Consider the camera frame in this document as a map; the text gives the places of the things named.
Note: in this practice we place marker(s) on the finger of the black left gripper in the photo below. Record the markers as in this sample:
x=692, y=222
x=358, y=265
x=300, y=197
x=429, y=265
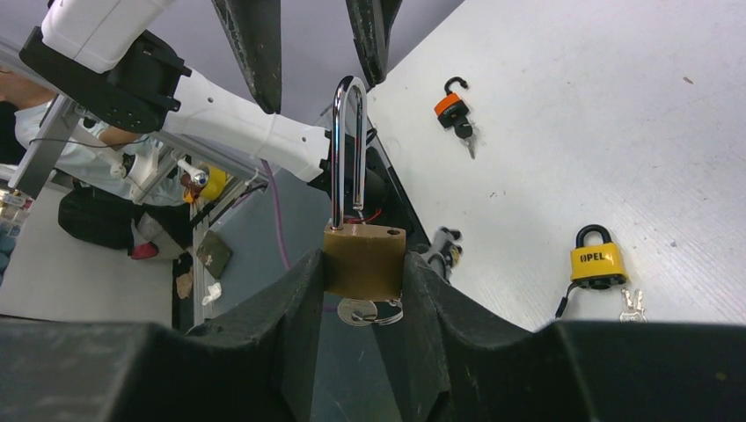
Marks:
x=253, y=29
x=371, y=23

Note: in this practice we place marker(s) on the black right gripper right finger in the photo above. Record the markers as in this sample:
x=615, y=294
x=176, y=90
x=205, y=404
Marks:
x=464, y=363

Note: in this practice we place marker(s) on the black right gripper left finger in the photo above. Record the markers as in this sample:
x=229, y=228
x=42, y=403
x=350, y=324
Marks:
x=255, y=362

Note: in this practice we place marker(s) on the small brass padlock with keys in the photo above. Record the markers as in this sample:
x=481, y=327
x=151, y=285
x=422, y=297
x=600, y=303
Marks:
x=363, y=262

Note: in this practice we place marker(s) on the yellow padlock with keys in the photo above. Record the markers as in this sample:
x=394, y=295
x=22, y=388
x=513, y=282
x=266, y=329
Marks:
x=597, y=264

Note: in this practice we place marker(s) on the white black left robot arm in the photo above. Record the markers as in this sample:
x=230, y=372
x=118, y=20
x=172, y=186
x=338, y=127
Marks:
x=103, y=55

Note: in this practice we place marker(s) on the orange padlock with keys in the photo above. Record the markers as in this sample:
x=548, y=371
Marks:
x=452, y=113

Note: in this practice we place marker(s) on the person in white shirt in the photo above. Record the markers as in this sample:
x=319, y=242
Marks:
x=99, y=210

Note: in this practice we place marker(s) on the aluminium rail frame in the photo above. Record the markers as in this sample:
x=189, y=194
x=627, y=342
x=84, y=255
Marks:
x=146, y=170

